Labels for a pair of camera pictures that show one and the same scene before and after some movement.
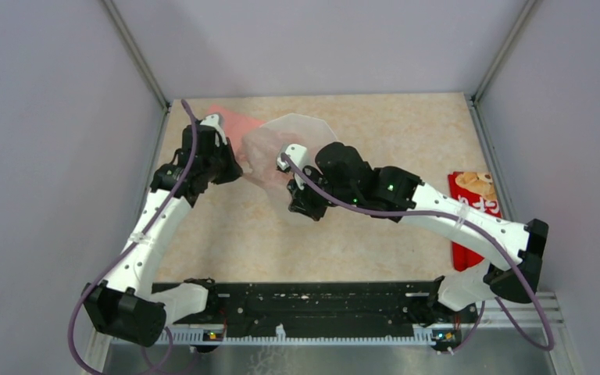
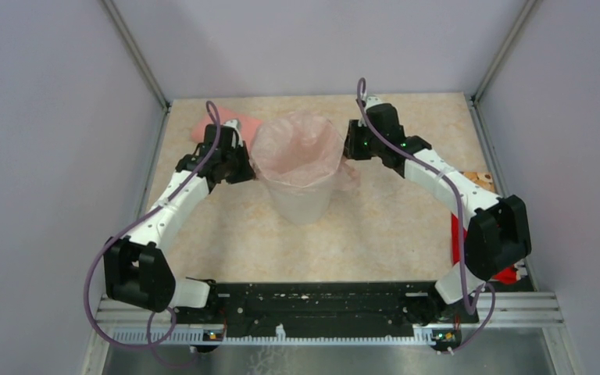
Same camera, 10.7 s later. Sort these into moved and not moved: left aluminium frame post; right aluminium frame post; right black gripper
Moved: right black gripper
Not moved: right aluminium frame post; left aluminium frame post
